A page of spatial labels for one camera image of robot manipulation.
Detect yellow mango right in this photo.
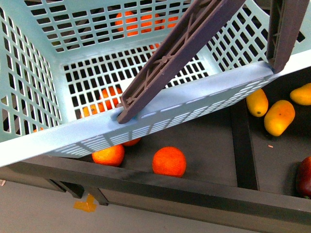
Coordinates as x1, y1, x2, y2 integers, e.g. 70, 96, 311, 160
290, 83, 311, 106

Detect orange fruit under basket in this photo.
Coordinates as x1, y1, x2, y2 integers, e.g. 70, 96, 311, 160
92, 145, 125, 166

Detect oranges behind basket wall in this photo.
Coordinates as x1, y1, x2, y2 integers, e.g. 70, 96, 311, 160
112, 11, 179, 38

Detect dark wooden shelf unit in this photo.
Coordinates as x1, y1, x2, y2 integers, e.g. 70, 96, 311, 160
0, 67, 311, 233

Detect orange seen through basket bottom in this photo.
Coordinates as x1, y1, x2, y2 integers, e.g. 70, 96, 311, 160
80, 86, 123, 118

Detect light blue plastic basket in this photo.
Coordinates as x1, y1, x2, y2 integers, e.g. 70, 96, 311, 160
0, 0, 311, 168

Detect orange fruit front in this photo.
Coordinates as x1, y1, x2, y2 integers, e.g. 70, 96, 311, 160
152, 147, 187, 178

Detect orange floor tape marker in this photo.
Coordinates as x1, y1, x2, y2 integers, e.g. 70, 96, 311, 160
73, 194, 97, 213

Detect brown basket handle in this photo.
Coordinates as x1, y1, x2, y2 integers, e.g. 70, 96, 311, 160
117, 0, 309, 124

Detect yellow mango middle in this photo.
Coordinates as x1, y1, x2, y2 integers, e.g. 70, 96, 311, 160
264, 100, 295, 136

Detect yellow mango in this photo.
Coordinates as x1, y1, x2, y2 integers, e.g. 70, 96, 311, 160
290, 83, 311, 106
264, 100, 295, 136
246, 89, 269, 117

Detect dark red apple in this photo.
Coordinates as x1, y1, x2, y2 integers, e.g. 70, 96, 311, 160
295, 156, 311, 199

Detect yellow mango left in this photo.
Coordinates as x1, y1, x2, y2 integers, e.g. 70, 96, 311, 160
246, 89, 269, 117

